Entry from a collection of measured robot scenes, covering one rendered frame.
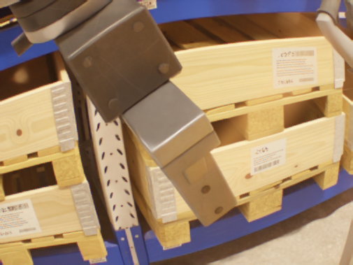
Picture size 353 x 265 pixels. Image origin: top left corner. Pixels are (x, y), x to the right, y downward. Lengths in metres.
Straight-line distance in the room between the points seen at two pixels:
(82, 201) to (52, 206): 0.11
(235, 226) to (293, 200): 0.27
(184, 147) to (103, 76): 0.05
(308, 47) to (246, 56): 0.27
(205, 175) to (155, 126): 0.06
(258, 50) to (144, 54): 1.37
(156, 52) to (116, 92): 0.03
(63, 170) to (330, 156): 1.02
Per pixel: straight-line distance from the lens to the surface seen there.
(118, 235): 1.85
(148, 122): 0.26
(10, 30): 1.47
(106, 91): 0.27
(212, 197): 0.33
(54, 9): 0.27
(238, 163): 1.75
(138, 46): 0.26
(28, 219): 1.68
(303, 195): 2.12
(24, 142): 1.53
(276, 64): 1.67
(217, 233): 1.99
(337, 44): 0.77
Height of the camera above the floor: 1.49
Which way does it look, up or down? 29 degrees down
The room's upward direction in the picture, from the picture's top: 6 degrees counter-clockwise
